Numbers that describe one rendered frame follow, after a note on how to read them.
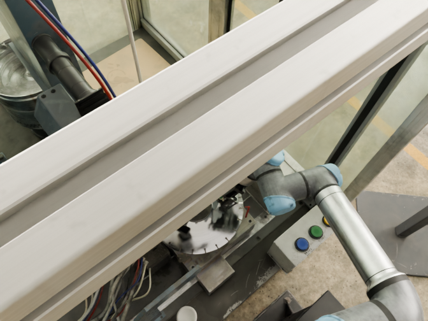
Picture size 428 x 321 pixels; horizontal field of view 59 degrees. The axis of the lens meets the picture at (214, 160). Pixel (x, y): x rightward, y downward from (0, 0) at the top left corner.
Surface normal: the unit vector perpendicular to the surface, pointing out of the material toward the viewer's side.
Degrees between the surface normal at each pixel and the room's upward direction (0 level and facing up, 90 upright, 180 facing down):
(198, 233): 0
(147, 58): 0
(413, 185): 0
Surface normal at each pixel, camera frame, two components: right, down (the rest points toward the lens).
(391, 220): 0.04, -0.47
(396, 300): -0.19, -0.83
